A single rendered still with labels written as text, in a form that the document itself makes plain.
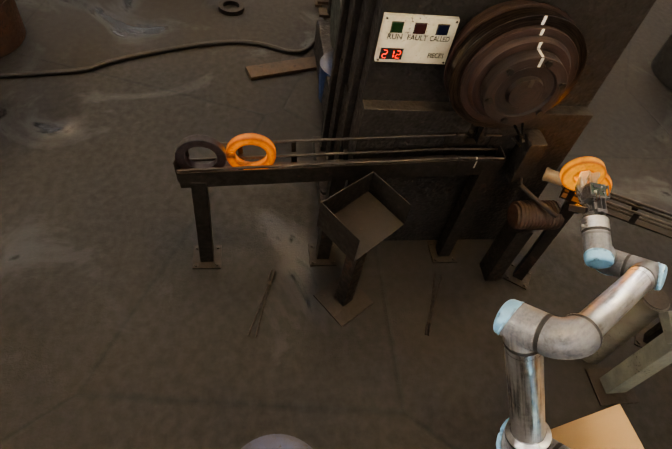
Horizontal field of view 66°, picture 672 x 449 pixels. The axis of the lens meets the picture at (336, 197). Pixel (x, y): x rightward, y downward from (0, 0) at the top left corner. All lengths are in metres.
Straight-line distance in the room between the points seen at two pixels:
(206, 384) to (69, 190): 1.25
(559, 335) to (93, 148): 2.45
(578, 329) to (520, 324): 0.15
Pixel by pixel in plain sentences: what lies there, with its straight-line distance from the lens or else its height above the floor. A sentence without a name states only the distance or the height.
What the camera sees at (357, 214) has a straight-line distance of 1.96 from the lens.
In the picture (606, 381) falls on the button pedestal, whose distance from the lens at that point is 2.66.
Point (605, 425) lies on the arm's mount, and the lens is 2.24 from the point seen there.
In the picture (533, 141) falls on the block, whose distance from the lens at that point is 2.21.
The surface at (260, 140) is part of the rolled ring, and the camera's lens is 1.92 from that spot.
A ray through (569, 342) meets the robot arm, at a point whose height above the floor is 0.91.
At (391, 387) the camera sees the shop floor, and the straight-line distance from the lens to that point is 2.31.
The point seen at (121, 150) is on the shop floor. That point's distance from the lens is 3.05.
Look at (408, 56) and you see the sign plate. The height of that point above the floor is 1.09.
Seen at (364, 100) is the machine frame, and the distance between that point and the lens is 2.00.
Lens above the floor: 2.11
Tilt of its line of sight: 49 degrees down
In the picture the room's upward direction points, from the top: 11 degrees clockwise
